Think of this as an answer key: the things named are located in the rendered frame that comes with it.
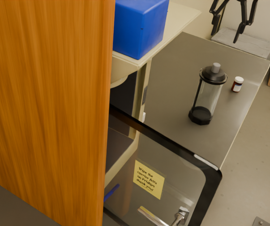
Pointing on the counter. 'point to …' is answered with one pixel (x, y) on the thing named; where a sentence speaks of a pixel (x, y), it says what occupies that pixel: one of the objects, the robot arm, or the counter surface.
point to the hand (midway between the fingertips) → (226, 30)
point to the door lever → (151, 218)
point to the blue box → (139, 26)
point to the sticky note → (148, 180)
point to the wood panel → (49, 103)
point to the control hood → (176, 8)
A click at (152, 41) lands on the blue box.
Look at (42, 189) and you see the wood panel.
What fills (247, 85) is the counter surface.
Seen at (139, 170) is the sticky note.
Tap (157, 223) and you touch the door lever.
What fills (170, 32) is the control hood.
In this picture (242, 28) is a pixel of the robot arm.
